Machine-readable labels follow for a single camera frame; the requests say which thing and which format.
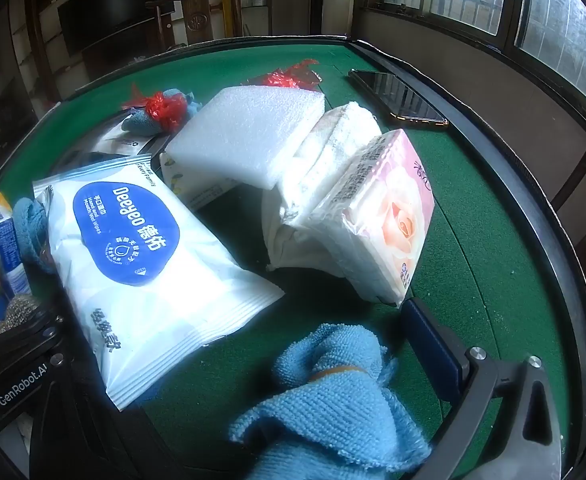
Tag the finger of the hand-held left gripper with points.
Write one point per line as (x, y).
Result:
(28, 340)

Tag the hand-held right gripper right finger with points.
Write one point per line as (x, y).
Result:
(430, 345)

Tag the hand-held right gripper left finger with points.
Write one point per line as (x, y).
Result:
(103, 435)

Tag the light blue microfiber cloth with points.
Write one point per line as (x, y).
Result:
(333, 410)

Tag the pink rose tissue pack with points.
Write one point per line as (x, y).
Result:
(398, 210)

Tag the white wet wipes pack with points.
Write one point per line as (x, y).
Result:
(148, 270)

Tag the clear bag of white cotton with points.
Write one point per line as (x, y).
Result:
(313, 170)

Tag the leaf print tissue pack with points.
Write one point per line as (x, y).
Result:
(193, 187)

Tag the white foam sheet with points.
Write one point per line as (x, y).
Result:
(243, 130)

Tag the red plastic bag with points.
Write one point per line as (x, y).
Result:
(283, 79)

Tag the steel wool scourer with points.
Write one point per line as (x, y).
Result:
(15, 310)

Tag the blue and white packet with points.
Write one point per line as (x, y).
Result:
(5, 245)

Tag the dark blue cloth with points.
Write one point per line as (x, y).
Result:
(30, 230)

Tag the white paper card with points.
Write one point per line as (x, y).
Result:
(128, 142)

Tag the black smartphone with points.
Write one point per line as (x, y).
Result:
(398, 95)

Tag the black television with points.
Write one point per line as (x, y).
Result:
(113, 10)

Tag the carved wooden chair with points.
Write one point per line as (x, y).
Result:
(200, 17)

